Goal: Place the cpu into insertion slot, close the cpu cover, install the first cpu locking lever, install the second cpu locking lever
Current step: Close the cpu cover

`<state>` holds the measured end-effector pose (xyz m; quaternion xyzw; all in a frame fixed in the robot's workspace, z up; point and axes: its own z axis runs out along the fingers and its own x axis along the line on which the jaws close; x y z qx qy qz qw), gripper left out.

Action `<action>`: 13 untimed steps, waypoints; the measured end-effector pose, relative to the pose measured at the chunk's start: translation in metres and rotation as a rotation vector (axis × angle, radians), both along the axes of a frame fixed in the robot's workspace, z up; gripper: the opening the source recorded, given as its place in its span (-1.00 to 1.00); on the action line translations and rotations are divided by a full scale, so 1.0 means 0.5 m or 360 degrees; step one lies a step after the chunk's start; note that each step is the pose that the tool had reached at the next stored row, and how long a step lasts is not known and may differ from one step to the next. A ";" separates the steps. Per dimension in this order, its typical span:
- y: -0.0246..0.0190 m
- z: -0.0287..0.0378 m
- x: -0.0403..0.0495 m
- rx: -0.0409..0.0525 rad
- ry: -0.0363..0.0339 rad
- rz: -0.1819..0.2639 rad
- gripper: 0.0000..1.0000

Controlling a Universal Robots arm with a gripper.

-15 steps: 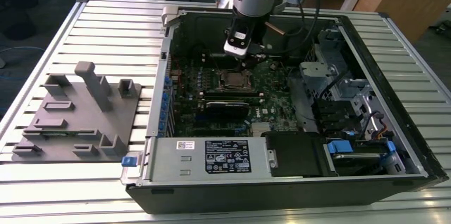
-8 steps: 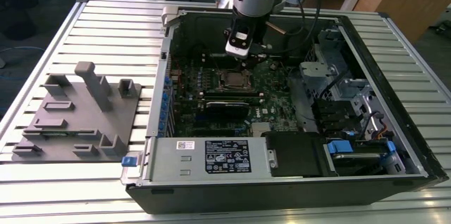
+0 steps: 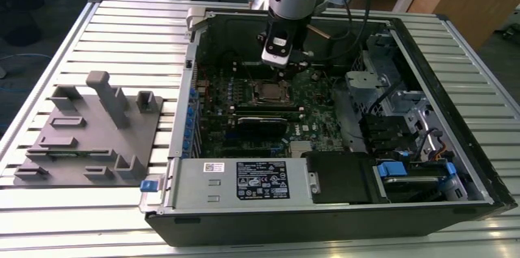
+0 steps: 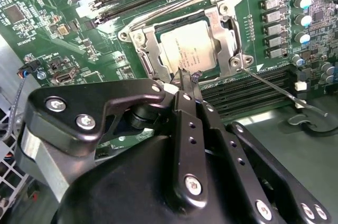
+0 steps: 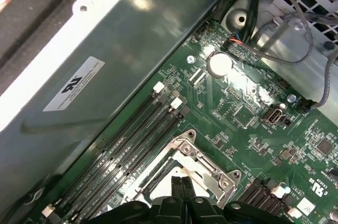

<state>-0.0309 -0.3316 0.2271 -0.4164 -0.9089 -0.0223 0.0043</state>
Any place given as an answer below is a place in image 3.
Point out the metal locking lever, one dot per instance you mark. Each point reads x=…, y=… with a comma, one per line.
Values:
x=248, y=73

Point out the silver CPU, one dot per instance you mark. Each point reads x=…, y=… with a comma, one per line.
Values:
x=271, y=91

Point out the silver metal drive cage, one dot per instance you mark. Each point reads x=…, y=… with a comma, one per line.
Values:
x=362, y=80

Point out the green motherboard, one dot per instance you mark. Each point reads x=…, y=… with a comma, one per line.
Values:
x=321, y=124

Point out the black graphics card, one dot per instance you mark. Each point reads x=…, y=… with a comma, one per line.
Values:
x=260, y=130

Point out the silver heatsink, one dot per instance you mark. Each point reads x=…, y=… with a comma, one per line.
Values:
x=301, y=146

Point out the grey power supply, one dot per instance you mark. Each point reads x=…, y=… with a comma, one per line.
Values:
x=196, y=188

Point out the grey parts rack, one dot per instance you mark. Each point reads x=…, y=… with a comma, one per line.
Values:
x=102, y=136

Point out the hard disk drive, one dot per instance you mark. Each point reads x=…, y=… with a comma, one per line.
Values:
x=407, y=191

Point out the blue plastic clip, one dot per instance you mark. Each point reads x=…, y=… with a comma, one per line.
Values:
x=450, y=169

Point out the blue plastic latch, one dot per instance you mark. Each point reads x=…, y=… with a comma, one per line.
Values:
x=148, y=186

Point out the black PC case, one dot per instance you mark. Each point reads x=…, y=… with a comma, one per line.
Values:
x=284, y=227

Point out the black office chair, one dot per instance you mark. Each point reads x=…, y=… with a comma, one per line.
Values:
x=21, y=11

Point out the green RAM stick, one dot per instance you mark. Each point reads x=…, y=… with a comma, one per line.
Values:
x=69, y=153

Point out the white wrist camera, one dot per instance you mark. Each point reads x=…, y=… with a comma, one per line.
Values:
x=276, y=54

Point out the black plastic bracket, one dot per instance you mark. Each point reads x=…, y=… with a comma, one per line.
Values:
x=384, y=131

